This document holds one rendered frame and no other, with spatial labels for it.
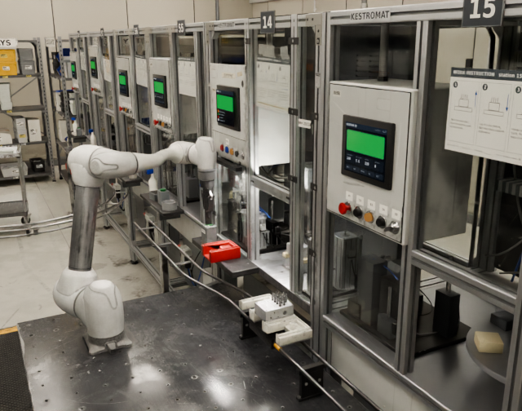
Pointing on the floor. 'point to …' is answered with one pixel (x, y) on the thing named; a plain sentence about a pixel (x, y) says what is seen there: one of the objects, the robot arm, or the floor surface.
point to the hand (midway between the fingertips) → (208, 217)
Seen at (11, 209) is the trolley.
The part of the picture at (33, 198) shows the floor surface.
